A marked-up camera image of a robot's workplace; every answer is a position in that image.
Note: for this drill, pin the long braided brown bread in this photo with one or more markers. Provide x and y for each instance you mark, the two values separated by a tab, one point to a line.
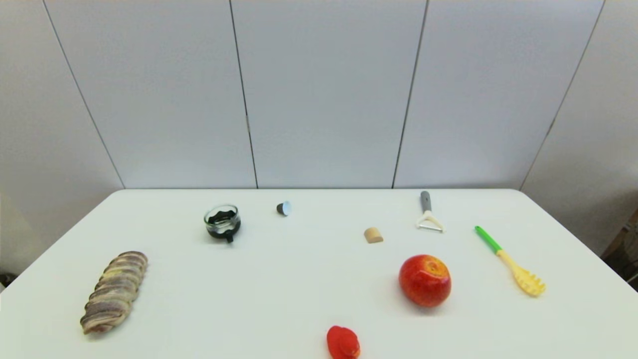
114	291

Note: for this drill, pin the small brown coffee capsule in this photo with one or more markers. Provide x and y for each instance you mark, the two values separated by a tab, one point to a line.
283	208

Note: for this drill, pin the beige half-round wooden block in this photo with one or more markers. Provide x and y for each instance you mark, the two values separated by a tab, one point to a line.
373	235

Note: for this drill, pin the glass cup with black base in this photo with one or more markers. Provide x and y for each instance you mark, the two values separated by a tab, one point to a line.
222	225

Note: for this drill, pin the red apple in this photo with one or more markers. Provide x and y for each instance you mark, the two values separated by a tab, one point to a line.
424	281

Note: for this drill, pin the small red toy fruit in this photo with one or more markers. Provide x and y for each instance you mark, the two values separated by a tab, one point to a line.
342	344

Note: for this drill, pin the dark brown furniture piece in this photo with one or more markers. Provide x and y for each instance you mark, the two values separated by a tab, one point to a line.
625	254

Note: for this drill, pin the dark floor object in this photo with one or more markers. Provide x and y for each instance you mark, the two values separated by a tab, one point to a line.
6	279

